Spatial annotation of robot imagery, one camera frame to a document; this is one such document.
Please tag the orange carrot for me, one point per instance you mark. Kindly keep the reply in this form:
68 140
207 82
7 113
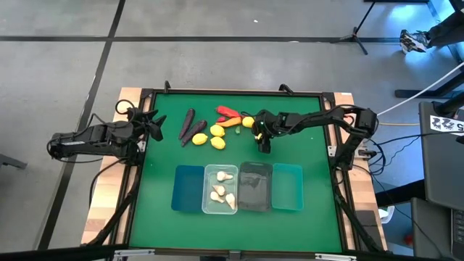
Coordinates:
230 122

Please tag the black desk top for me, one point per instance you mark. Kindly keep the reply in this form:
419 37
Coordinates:
442 163

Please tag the black table-edge camera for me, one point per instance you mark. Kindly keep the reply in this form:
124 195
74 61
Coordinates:
235 255

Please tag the black cabinet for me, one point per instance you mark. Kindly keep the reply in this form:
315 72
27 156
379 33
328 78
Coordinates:
431 232

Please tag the teal plastic basket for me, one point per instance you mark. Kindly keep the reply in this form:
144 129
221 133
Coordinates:
287 186

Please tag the person's leg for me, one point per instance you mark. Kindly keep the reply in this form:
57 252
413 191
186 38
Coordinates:
447 30

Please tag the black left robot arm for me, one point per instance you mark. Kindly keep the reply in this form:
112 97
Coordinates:
83 139

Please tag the person's shoe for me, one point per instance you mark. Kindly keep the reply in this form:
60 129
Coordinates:
413 41

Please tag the white printed paper tag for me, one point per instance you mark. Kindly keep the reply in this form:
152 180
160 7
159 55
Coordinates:
444 124

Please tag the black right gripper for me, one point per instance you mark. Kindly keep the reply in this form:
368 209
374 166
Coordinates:
270 125

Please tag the clear plastic basket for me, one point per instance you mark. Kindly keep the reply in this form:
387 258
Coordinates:
208 174

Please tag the small green pepper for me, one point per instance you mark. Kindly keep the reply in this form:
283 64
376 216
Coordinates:
238 130

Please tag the black floor tripod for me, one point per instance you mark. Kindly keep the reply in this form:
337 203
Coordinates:
354 36

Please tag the black desk foot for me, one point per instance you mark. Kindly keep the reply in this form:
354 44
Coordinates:
417 93

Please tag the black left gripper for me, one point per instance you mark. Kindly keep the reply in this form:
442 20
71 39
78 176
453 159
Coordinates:
139 125

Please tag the smoky grey plastic basket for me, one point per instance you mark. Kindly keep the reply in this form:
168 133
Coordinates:
255 188

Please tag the large red pepper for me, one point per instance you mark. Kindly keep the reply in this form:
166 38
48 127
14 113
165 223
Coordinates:
227 111

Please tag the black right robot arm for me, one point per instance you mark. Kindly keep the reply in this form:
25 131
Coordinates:
326 117

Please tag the dark blue plastic basket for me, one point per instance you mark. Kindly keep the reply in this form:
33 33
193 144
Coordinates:
187 188

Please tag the black rig frame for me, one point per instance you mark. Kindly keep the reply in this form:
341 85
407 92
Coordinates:
235 91

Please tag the white cup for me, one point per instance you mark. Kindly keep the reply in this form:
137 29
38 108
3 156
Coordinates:
387 214

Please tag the small red pepper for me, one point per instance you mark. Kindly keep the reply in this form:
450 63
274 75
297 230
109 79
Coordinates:
221 119

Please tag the dark purple eggplants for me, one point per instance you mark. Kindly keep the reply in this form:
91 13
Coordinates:
194 133

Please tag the purple carrot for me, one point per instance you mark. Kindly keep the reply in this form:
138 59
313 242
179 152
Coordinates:
186 123

